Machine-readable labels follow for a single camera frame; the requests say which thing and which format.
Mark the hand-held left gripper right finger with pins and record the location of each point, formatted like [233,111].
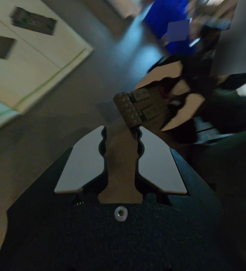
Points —
[159,165]

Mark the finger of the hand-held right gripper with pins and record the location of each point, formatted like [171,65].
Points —
[163,74]
[188,110]

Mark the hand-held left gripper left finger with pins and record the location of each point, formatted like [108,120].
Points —
[80,165]

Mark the grey brick baseplate build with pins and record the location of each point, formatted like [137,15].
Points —
[135,110]

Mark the grey desk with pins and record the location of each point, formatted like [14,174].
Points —
[72,105]

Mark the blue cloth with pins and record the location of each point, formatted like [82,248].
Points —
[156,17]

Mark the open instruction booklet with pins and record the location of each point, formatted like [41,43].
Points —
[40,63]

